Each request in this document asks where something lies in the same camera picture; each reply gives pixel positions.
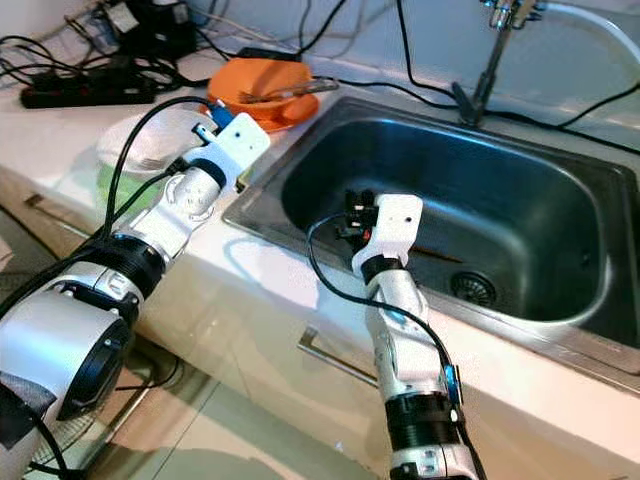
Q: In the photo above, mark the white bowl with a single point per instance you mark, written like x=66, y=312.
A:
x=150, y=150

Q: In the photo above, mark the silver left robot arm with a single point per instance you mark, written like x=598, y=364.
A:
x=70, y=340

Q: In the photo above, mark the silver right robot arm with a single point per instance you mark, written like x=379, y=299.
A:
x=410, y=340

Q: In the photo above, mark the cream kitchen cabinet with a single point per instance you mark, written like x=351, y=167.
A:
x=260, y=400

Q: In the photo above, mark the orange bowl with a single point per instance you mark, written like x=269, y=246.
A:
x=255, y=76

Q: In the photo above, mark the orange plate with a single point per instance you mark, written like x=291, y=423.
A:
x=295, y=120

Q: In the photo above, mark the flat black box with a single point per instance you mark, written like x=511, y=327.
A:
x=268, y=53

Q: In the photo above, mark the metal fork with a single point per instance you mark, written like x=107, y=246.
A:
x=295, y=92

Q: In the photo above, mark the black power adapter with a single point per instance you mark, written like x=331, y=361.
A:
x=155, y=30

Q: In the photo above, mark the stainless steel sink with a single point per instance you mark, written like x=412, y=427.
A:
x=500, y=200

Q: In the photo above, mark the metal sink drain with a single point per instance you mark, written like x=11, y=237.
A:
x=473, y=288

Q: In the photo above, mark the light green plate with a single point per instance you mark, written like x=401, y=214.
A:
x=112, y=195

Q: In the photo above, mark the black power strip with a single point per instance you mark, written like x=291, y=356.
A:
x=85, y=92

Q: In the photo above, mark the metal faucet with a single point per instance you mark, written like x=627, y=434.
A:
x=490, y=70

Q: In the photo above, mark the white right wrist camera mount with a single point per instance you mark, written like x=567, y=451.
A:
x=395, y=225

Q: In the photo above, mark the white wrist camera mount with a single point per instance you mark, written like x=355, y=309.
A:
x=240, y=145
x=395, y=225

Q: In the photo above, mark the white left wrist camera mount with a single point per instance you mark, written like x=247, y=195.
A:
x=240, y=145

